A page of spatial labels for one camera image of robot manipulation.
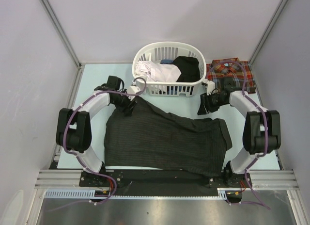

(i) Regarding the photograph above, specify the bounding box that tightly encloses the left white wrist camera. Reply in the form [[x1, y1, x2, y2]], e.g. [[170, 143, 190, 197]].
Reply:
[[126, 81, 141, 101]]

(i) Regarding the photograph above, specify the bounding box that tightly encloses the dark striped long sleeve shirt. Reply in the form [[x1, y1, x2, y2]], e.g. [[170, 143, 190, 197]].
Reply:
[[104, 97, 232, 177]]

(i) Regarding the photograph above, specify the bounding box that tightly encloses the black garment in basket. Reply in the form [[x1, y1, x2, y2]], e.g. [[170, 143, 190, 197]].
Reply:
[[172, 56, 201, 82]]

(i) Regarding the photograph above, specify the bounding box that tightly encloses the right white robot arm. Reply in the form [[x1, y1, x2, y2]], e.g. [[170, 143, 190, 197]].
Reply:
[[197, 78, 281, 187]]

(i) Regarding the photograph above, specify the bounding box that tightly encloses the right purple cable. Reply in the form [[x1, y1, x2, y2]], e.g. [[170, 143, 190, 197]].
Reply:
[[207, 62, 271, 210]]

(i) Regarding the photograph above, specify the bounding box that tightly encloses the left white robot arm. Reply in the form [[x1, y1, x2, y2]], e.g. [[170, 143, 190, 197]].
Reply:
[[56, 76, 145, 186]]

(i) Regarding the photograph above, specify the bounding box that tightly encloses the left aluminium corner post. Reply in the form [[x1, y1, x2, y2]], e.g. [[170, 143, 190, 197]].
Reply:
[[35, 0, 82, 68]]

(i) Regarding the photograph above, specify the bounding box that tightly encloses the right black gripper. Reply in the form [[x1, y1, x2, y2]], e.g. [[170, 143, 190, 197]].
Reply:
[[197, 91, 227, 115]]

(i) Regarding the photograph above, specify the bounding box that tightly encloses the white shirt in basket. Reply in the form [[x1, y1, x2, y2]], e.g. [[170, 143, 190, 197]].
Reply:
[[134, 61, 181, 82]]

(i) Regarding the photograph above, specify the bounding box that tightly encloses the aluminium corner post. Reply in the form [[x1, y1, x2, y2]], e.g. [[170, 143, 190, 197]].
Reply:
[[249, 0, 289, 65], [35, 0, 82, 68]]

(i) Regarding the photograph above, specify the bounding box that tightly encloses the right aluminium corner post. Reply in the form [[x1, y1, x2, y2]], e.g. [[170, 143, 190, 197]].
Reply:
[[249, 0, 289, 65]]

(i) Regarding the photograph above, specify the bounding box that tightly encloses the white slotted cable duct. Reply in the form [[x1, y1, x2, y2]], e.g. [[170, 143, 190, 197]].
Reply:
[[44, 189, 227, 200]]

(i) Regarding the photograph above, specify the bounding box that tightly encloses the blue garment in basket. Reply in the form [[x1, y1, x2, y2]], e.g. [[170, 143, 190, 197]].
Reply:
[[160, 59, 173, 64]]

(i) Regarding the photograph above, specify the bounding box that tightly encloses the purple cable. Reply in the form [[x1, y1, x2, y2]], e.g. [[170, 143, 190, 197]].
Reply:
[[62, 77, 147, 206], [207, 62, 271, 210]]

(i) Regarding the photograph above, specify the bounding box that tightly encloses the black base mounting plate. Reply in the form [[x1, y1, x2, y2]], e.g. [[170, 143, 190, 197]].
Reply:
[[79, 168, 252, 203]]

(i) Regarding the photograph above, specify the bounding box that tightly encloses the red plaid folded shirt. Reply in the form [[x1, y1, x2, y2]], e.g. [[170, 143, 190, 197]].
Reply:
[[206, 58, 256, 94]]

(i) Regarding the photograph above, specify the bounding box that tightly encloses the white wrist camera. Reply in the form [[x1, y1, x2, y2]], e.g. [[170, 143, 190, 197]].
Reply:
[[201, 79, 215, 95], [126, 81, 141, 101]]

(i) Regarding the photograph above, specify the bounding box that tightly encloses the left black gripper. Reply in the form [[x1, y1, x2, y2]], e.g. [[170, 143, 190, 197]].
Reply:
[[111, 89, 137, 117]]

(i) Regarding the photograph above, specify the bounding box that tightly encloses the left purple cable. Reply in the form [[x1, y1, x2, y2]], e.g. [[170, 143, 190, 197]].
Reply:
[[62, 77, 147, 206]]

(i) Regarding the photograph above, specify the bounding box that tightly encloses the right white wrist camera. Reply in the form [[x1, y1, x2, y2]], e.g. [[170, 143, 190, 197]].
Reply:
[[201, 79, 215, 95]]

